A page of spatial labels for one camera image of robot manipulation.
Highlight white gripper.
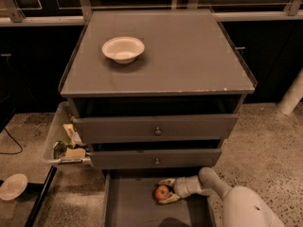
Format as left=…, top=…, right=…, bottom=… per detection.
left=158, top=176, right=203, bottom=204

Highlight red apple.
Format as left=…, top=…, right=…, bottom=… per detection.
left=154, top=184, right=169, bottom=201

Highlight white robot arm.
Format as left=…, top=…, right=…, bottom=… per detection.
left=161, top=74, right=303, bottom=227

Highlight grey middle drawer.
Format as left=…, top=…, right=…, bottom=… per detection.
left=89, top=148, right=222, bottom=169

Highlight grey drawer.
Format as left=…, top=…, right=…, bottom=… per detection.
left=74, top=113, right=238, bottom=144
left=89, top=148, right=222, bottom=169
left=102, top=167, right=215, bottom=227

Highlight grey bottom drawer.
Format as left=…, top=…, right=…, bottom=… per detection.
left=102, top=167, right=215, bottom=227

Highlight grey top drawer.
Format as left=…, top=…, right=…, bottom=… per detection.
left=74, top=113, right=238, bottom=144

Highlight grey drawer cabinet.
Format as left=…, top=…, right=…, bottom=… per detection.
left=58, top=9, right=258, bottom=118

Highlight white bowl on counter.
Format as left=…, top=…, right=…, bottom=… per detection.
left=101, top=37, right=145, bottom=64

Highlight yellow sponge in bin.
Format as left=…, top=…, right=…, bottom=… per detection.
left=65, top=148, right=86, bottom=158

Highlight clear plastic bin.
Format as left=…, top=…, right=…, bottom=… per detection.
left=43, top=102, right=91, bottom=166

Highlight black floor bar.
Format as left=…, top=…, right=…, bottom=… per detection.
left=24, top=166, right=57, bottom=227

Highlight white plate on floor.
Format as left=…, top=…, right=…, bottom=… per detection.
left=0, top=174, right=28, bottom=201

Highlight black cable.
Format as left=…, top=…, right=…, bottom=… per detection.
left=0, top=127, right=24, bottom=156

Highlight metal railing frame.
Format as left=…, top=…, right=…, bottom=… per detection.
left=0, top=0, right=303, bottom=26

